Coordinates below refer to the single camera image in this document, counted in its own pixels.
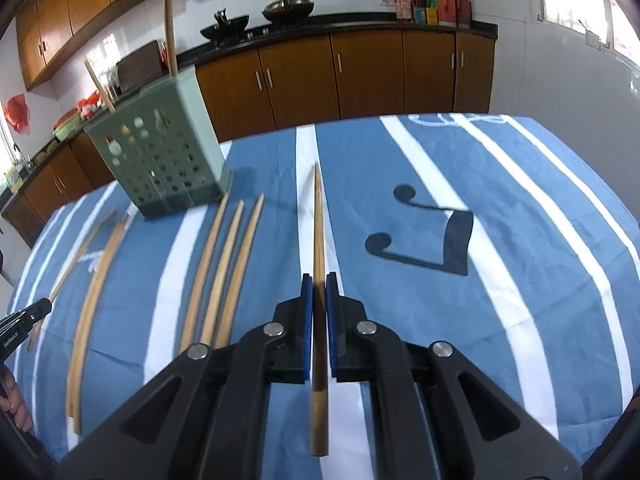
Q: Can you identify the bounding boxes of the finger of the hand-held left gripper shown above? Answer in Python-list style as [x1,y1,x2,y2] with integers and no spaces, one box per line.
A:
[17,297,53,335]

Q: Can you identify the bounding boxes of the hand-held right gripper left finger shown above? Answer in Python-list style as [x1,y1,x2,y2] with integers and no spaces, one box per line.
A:
[55,274,315,480]

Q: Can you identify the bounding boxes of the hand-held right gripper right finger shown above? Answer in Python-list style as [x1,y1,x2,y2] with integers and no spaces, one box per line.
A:
[325,272,583,480]

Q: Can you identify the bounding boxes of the curved wooden chopstick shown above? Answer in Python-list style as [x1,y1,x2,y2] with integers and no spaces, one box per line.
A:
[71,220,132,436]
[66,217,126,418]

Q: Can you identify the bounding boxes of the thin wooden chopstick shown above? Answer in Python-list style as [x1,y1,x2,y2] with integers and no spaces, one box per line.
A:
[27,209,117,353]

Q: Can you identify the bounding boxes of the green perforated chopstick holder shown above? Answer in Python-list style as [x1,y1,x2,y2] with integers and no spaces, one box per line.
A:
[84,65,233,221]

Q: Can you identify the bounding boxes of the person's left hand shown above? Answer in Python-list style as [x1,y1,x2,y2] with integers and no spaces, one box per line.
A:
[0,364,35,435]

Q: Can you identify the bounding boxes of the metal faucet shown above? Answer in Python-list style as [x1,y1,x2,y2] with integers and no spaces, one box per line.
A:
[12,142,36,171]

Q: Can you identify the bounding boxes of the green plastic basin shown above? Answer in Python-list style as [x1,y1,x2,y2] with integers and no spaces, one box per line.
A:
[54,110,83,142]

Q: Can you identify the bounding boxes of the red hanging plastic bag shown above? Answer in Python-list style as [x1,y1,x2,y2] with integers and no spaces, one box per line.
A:
[4,92,31,136]

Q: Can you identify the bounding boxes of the red white plastic bag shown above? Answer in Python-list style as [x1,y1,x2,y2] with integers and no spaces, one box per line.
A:
[77,91,103,118]

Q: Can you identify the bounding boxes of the blue white striped tablecloth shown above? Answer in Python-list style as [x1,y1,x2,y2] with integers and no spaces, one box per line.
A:
[5,112,640,480]

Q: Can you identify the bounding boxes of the metal utensil cup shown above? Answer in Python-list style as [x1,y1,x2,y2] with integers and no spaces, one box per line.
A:
[100,67,123,101]

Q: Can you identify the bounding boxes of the wooden lower kitchen cabinets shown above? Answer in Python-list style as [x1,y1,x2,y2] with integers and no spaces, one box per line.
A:
[0,27,496,248]

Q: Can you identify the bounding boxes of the dark wooden cutting board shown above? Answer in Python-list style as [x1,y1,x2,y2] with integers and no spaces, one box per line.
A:
[116,40,166,93]

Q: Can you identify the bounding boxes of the gas stove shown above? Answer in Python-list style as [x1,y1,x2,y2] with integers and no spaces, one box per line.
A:
[244,22,301,42]

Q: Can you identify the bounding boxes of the black kitchen countertop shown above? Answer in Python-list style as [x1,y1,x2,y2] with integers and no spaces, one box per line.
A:
[0,11,499,211]

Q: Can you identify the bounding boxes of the black wok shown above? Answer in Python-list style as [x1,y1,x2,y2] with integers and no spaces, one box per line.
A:
[200,9,251,42]

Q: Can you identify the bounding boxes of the dark pot with lid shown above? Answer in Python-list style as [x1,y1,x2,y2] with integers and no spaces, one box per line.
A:
[262,0,316,23]

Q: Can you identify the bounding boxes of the row of colourful packets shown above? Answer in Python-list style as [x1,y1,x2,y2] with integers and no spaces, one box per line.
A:
[395,0,473,28]

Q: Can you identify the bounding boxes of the window with white frame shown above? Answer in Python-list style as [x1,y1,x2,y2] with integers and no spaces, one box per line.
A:
[537,0,640,61]

